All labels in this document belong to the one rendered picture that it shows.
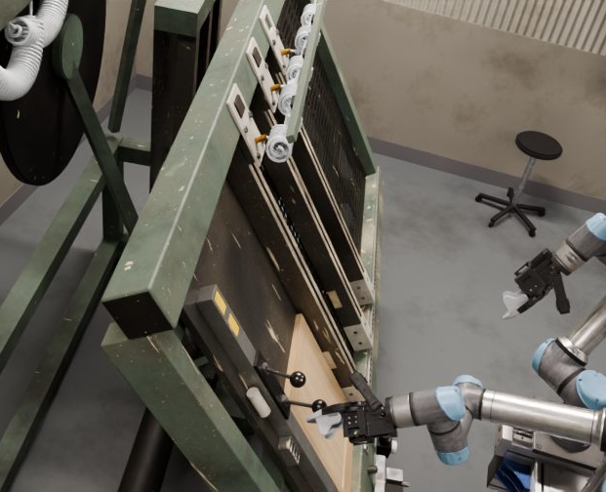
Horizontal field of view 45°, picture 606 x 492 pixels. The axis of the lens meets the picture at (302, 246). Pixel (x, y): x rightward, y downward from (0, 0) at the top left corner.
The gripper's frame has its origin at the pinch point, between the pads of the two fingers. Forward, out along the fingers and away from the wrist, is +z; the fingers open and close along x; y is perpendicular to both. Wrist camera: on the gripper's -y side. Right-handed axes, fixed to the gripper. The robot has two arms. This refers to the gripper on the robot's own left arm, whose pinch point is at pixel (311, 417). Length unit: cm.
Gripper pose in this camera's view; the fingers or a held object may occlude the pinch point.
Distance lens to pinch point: 178.9
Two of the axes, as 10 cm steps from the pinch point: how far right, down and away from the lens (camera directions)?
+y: 0.3, 8.4, -5.3
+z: -9.3, 2.3, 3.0
